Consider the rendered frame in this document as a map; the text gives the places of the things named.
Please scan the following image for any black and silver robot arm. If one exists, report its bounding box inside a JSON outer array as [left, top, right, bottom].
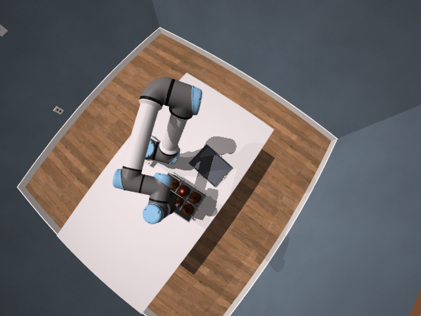
[[112, 77, 203, 224]]

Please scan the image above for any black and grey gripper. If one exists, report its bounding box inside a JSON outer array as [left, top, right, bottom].
[[167, 191, 180, 216]]

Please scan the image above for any dark grey bottle crate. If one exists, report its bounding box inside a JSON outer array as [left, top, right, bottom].
[[170, 174, 206, 222]]

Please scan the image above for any brown bottle with red cap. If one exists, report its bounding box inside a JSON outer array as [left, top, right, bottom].
[[178, 186, 191, 197]]

